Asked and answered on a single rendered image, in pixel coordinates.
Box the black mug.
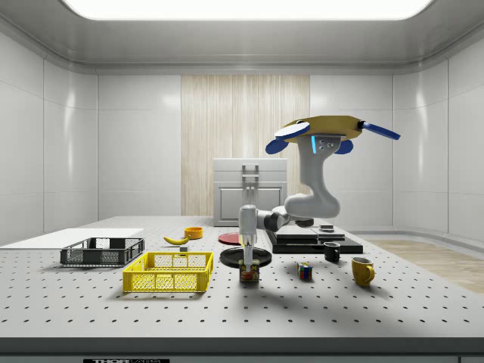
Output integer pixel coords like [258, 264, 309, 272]
[323, 241, 342, 262]

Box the yellow mug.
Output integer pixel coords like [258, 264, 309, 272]
[351, 256, 376, 287]

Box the banana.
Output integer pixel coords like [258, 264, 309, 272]
[163, 234, 191, 247]

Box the puzzle cube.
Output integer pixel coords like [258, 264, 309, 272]
[296, 261, 314, 281]

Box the black plate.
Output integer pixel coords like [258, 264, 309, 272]
[219, 247, 272, 268]

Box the yellow basket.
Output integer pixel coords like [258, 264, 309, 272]
[122, 251, 214, 294]

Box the white cabinet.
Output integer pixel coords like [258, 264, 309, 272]
[213, 157, 289, 228]

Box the dark grey basket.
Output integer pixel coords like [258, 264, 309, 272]
[60, 237, 146, 268]

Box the black stove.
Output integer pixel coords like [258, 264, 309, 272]
[264, 222, 365, 255]

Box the flat-sided can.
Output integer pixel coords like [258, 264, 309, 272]
[239, 259, 262, 284]

